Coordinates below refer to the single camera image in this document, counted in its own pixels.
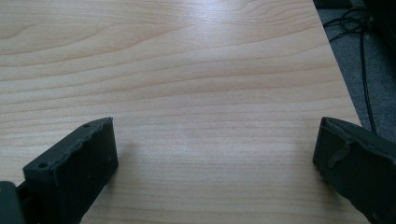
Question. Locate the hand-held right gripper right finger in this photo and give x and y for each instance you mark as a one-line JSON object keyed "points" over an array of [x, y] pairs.
{"points": [[358, 168]]}

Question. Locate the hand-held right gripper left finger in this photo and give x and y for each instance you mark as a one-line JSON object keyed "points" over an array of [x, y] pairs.
{"points": [[74, 174]]}

